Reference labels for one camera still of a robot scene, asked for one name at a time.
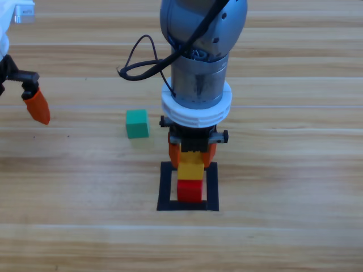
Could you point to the red cube block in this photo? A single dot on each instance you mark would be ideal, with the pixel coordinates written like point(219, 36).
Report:
point(189, 191)

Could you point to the green cube block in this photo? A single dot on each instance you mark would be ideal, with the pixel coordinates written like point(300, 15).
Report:
point(137, 123)

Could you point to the yellow cube block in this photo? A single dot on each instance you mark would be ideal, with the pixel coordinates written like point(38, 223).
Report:
point(190, 170)

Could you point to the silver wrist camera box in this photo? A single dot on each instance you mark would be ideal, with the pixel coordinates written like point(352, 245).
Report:
point(25, 14)

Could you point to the black tape square outline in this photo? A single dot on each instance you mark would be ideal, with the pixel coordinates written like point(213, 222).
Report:
point(164, 192)

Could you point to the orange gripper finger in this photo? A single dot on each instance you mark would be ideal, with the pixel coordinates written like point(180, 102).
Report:
point(174, 154)
point(38, 107)
point(210, 154)

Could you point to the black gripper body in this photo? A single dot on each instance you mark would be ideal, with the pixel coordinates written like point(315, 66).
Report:
point(195, 139)
point(11, 73)

